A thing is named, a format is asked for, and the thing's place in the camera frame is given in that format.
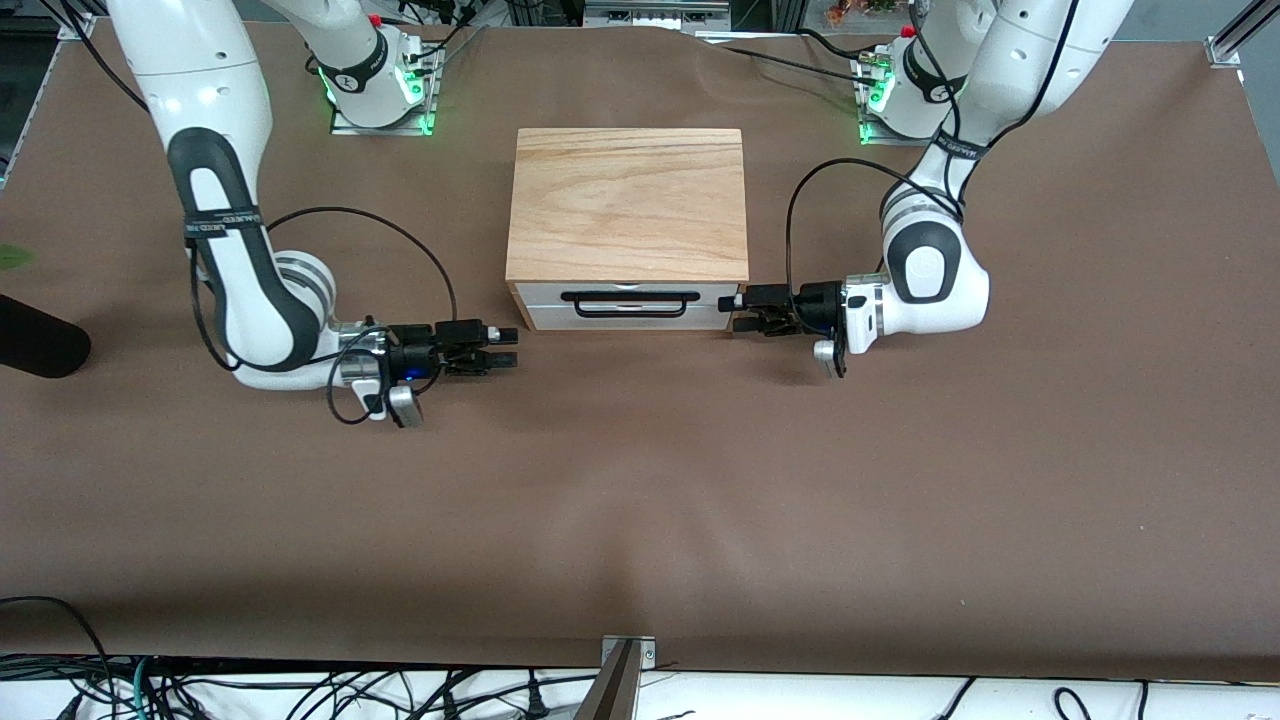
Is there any white drawer with black handle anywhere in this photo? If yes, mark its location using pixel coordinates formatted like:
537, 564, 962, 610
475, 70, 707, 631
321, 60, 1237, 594
527, 283, 739, 320

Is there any wooden drawer cabinet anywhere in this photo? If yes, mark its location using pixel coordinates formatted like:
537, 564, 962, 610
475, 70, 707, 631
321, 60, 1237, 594
505, 127, 751, 333

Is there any brown table cover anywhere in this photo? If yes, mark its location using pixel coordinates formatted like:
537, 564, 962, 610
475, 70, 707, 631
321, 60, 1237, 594
0, 18, 1280, 683

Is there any grey metal box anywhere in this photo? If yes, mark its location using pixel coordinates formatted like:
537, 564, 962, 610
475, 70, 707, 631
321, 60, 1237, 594
585, 0, 731, 29

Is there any dark metal bar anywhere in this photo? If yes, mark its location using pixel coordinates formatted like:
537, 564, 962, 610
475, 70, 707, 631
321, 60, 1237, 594
573, 640, 641, 720

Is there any black cylinder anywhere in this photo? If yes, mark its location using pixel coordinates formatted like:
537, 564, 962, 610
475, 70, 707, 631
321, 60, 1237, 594
0, 295, 93, 379

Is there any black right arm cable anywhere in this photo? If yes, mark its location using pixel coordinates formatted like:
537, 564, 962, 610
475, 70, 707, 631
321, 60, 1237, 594
60, 0, 459, 426

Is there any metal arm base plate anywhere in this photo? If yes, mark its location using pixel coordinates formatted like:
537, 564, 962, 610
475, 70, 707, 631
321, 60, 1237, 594
330, 105, 438, 136
858, 112, 966, 148

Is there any black cable across cover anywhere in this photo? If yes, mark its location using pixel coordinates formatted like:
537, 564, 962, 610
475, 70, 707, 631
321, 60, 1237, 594
715, 42, 869, 81

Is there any small metal bracket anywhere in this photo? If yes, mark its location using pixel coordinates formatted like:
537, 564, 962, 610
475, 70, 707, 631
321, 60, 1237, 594
600, 636, 658, 669

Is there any black looped cable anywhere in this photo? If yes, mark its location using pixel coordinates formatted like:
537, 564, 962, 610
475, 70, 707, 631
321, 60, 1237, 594
0, 596, 113, 720

